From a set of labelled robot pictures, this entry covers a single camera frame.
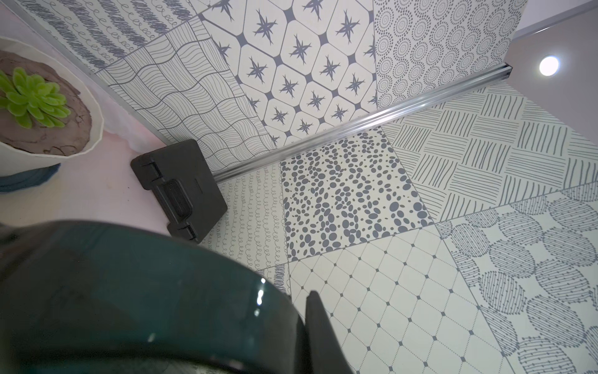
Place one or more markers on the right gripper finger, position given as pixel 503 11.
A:
pixel 325 351

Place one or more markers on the dark green watering can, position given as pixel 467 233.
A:
pixel 83 297

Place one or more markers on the white pot brown soil succulent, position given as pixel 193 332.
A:
pixel 48 115

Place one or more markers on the black plastic tool case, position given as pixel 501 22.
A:
pixel 185 188

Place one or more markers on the floral pink table mat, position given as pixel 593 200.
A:
pixel 100 185

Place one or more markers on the blue-grey saucer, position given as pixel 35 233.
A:
pixel 27 179

